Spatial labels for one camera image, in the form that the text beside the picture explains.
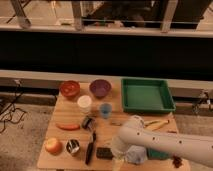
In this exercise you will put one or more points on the green plastic tray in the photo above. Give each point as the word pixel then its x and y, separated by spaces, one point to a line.
pixel 146 96

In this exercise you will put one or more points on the small metal can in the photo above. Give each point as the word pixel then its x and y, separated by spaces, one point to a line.
pixel 88 123

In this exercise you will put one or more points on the red bowl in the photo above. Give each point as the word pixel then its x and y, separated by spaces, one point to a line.
pixel 69 88

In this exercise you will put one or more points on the black handled knife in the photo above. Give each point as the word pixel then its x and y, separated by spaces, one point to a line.
pixel 90 148

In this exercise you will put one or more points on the silver metal cup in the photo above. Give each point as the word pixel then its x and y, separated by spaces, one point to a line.
pixel 73 146

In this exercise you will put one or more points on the red apple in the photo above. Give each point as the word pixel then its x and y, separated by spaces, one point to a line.
pixel 53 146

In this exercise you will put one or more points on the grey blue cloth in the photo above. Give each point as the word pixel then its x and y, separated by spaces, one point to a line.
pixel 136 155

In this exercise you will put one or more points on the green sponge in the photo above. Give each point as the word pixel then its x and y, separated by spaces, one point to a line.
pixel 157 155

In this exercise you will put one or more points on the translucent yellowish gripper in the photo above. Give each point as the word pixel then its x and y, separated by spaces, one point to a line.
pixel 117 164

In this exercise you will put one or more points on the purple bowl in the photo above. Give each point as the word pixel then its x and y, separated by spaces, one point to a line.
pixel 100 88

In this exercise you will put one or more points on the black eraser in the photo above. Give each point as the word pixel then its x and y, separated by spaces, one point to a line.
pixel 104 153

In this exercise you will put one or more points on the blue plastic cup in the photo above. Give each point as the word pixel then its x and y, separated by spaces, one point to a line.
pixel 105 110

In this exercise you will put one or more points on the white cup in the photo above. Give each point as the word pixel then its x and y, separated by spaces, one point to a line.
pixel 84 103

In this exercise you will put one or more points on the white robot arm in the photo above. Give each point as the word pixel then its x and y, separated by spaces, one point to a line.
pixel 191 147

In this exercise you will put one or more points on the yellow banana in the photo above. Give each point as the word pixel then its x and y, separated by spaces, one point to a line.
pixel 155 124

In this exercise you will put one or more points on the wooden table board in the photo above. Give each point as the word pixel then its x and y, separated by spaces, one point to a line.
pixel 67 112

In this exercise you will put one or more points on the orange carrot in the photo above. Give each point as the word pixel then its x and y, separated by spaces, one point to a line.
pixel 68 127

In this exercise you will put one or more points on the person in dark clothes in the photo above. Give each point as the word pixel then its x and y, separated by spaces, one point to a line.
pixel 149 13

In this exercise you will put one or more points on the dark red grapes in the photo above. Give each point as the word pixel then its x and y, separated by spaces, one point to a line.
pixel 177 162

